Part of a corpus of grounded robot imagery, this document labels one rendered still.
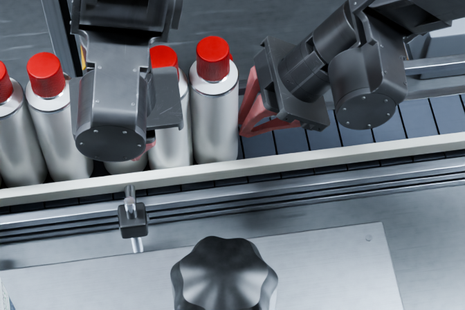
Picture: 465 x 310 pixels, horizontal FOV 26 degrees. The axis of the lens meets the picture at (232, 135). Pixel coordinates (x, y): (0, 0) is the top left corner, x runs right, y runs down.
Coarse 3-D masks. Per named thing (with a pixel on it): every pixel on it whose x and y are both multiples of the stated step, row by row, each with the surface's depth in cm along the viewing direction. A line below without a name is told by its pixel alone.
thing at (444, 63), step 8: (448, 56) 113; (456, 56) 113; (464, 56) 113; (408, 64) 113; (416, 64) 113; (424, 64) 113; (432, 64) 113; (440, 64) 113; (448, 64) 113; (456, 64) 113; (464, 64) 113; (408, 72) 113; (416, 72) 113; (424, 72) 114; (432, 72) 114; (240, 80) 112; (240, 88) 111
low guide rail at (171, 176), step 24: (384, 144) 113; (408, 144) 113; (432, 144) 113; (456, 144) 114; (168, 168) 111; (192, 168) 111; (216, 168) 111; (240, 168) 111; (264, 168) 112; (288, 168) 113; (0, 192) 110; (24, 192) 110; (48, 192) 110; (72, 192) 110; (96, 192) 111
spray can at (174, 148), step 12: (156, 48) 99; (168, 48) 99; (156, 60) 98; (168, 60) 98; (180, 72) 102; (180, 84) 101; (156, 132) 105; (168, 132) 105; (180, 132) 106; (156, 144) 108; (168, 144) 107; (180, 144) 108; (156, 156) 110; (168, 156) 109; (180, 156) 110; (192, 156) 114; (156, 168) 112
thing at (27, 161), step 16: (0, 64) 98; (0, 80) 97; (16, 80) 102; (0, 96) 98; (16, 96) 100; (0, 112) 100; (16, 112) 100; (0, 128) 101; (16, 128) 102; (32, 128) 106; (0, 144) 104; (16, 144) 104; (32, 144) 107; (0, 160) 107; (16, 160) 107; (32, 160) 109; (16, 176) 110; (32, 176) 111
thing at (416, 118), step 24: (456, 96) 120; (264, 120) 119; (336, 120) 119; (408, 120) 119; (432, 120) 119; (456, 120) 119; (192, 144) 117; (240, 144) 117; (264, 144) 117; (288, 144) 117; (312, 144) 117; (336, 144) 117; (360, 144) 117; (96, 168) 115; (312, 168) 115; (336, 168) 115; (360, 168) 115; (120, 192) 114; (144, 192) 114; (168, 192) 114
